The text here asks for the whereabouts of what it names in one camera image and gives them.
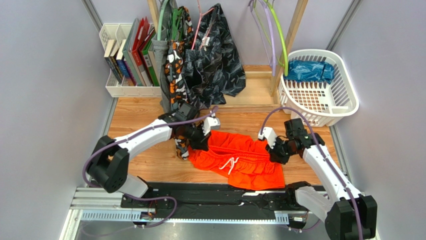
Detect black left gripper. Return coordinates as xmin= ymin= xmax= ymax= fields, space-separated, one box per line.
xmin=182 ymin=122 xmax=212 ymax=152

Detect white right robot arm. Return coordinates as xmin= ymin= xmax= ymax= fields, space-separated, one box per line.
xmin=258 ymin=118 xmax=378 ymax=240

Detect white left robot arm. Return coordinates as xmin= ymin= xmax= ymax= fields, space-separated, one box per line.
xmin=82 ymin=102 xmax=220 ymax=198

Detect dark leaf-pattern shorts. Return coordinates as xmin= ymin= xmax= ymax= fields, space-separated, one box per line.
xmin=183 ymin=3 xmax=246 ymax=110

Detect orange camouflage shorts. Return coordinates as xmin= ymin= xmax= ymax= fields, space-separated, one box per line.
xmin=164 ymin=5 xmax=197 ymax=161

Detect lime green hanger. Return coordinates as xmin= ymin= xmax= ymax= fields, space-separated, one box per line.
xmin=256 ymin=0 xmax=289 ymax=75

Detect purple hanger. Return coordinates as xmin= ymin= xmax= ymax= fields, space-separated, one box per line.
xmin=248 ymin=0 xmax=277 ymax=77

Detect grey shorts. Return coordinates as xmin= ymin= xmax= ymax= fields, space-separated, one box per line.
xmin=151 ymin=37 xmax=182 ymax=114

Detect pale green hanger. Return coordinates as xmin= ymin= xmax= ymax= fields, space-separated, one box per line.
xmin=156 ymin=0 xmax=169 ymax=41

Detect pink hanger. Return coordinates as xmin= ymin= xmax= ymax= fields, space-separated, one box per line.
xmin=191 ymin=0 xmax=214 ymax=50

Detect dark green hanger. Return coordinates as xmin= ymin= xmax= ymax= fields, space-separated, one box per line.
xmin=170 ymin=7 xmax=184 ymax=41

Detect wooden clothes rack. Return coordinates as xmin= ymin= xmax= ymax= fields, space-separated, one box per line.
xmin=147 ymin=0 xmax=309 ymax=114

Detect white laundry basket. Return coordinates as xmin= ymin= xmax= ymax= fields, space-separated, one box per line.
xmin=277 ymin=49 xmax=360 ymax=127

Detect blue patterned garment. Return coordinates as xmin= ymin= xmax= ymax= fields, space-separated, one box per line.
xmin=284 ymin=60 xmax=335 ymax=84

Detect green folder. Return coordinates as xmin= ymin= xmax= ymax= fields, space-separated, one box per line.
xmin=142 ymin=31 xmax=160 ymax=87

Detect grey-green folder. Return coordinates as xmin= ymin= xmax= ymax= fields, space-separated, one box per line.
xmin=123 ymin=17 xmax=143 ymax=87

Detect blue book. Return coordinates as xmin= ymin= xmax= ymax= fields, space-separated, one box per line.
xmin=115 ymin=39 xmax=132 ymax=80

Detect red folder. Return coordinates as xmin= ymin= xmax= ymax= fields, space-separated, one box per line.
xmin=131 ymin=17 xmax=152 ymax=87

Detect dark navy book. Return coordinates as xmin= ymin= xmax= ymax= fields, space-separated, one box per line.
xmin=103 ymin=39 xmax=123 ymax=84

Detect white file organizer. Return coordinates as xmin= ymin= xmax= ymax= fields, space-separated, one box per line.
xmin=99 ymin=23 xmax=161 ymax=98

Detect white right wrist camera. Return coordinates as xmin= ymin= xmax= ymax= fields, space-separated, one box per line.
xmin=257 ymin=127 xmax=278 ymax=149

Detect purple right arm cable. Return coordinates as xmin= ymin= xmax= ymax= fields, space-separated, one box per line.
xmin=259 ymin=106 xmax=365 ymax=240

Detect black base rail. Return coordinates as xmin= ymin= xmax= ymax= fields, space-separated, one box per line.
xmin=118 ymin=181 xmax=309 ymax=222

